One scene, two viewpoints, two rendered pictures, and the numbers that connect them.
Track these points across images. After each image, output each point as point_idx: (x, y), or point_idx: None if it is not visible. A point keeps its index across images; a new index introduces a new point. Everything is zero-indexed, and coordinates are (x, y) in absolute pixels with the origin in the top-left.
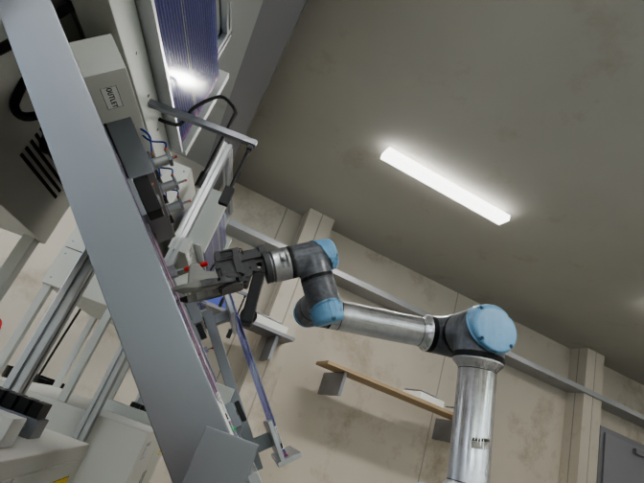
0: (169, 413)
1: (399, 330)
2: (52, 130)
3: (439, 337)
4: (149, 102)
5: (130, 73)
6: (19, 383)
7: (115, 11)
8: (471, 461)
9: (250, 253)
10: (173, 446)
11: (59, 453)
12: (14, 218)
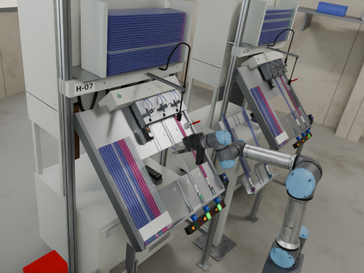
0: (128, 233)
1: (274, 164)
2: (95, 168)
3: None
4: (147, 75)
5: (128, 83)
6: (162, 156)
7: (105, 88)
8: (284, 233)
9: (194, 137)
10: (130, 239)
11: None
12: None
